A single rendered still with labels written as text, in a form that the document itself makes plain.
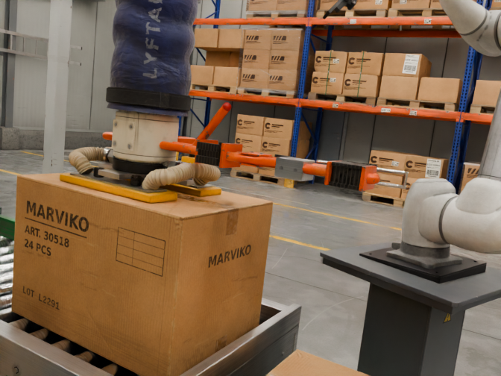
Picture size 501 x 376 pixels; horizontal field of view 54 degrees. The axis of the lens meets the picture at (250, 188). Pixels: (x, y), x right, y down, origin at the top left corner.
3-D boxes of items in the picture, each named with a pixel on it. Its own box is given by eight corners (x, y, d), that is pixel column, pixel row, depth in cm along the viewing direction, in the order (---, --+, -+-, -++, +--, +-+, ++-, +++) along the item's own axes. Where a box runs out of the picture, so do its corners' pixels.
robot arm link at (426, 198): (421, 236, 174) (427, 174, 171) (467, 247, 159) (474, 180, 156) (390, 239, 166) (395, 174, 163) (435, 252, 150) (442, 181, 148)
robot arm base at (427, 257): (409, 248, 180) (411, 233, 179) (464, 262, 161) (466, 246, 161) (375, 252, 170) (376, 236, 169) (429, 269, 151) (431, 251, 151)
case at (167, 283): (10, 311, 141) (16, 174, 135) (115, 280, 175) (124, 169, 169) (167, 390, 110) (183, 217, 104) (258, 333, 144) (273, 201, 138)
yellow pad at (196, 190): (112, 177, 149) (113, 161, 148) (136, 176, 157) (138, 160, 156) (200, 197, 131) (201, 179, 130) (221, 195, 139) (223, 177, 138)
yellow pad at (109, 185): (58, 180, 133) (60, 163, 132) (89, 179, 141) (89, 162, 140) (149, 204, 115) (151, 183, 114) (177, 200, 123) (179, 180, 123)
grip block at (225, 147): (191, 163, 119) (194, 139, 119) (215, 162, 128) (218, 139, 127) (219, 168, 115) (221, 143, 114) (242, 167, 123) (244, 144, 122)
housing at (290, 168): (273, 176, 109) (275, 157, 108) (287, 175, 115) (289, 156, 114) (300, 181, 105) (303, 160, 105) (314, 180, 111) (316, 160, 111)
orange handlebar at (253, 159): (73, 136, 146) (74, 124, 145) (146, 139, 171) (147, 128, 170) (373, 189, 97) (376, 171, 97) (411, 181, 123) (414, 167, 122)
